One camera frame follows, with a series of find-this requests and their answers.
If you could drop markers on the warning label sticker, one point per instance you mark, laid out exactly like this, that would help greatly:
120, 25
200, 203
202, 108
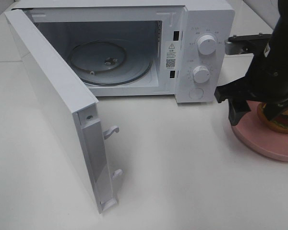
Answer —
171, 50

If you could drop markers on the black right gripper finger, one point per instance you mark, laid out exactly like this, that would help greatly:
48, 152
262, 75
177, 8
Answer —
237, 90
237, 109

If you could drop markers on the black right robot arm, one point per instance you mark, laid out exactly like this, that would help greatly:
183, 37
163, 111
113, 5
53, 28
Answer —
278, 43

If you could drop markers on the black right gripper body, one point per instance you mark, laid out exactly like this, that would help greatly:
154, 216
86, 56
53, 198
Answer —
267, 81

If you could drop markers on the glass turntable plate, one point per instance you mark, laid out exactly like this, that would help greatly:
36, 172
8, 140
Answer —
110, 62

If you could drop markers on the round door release button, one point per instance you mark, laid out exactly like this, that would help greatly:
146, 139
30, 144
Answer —
196, 93

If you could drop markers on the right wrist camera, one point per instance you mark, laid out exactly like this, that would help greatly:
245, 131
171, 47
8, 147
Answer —
246, 44

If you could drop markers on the white microwave oven body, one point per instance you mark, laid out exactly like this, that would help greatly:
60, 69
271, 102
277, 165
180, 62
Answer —
150, 23

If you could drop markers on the white timer knob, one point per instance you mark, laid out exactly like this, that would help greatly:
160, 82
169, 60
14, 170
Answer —
201, 74

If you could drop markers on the white microwave door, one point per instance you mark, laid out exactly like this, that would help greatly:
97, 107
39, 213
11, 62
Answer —
70, 108

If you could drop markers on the white power knob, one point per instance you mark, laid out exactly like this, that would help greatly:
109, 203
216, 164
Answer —
206, 44

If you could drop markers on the burger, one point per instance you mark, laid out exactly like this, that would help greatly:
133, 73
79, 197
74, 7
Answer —
279, 124

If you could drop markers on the pink plate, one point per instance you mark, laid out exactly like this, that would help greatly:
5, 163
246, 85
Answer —
258, 137

